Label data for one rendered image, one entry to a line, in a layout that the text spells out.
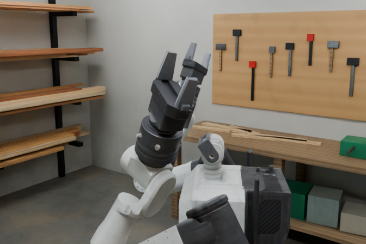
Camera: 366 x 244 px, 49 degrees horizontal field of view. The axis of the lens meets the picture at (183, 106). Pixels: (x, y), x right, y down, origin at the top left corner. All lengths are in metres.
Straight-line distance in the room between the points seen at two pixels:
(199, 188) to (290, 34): 2.81
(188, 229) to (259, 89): 3.05
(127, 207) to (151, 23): 3.85
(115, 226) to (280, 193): 0.44
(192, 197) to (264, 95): 2.89
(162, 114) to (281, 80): 3.10
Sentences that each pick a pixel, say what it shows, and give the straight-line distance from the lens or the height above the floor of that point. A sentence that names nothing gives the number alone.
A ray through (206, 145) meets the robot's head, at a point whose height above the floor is 1.48.
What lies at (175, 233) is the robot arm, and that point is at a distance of 0.97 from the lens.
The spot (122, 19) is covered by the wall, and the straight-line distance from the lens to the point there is 4.93.
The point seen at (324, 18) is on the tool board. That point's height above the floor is 1.89.
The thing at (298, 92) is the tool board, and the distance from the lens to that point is 3.78.
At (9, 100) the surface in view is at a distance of 4.23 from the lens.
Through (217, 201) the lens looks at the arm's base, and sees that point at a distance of 0.95.
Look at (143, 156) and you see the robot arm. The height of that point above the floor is 1.53.
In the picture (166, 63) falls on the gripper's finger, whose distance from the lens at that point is 0.81.
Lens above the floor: 1.78
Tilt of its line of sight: 11 degrees down
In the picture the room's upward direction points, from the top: straight up
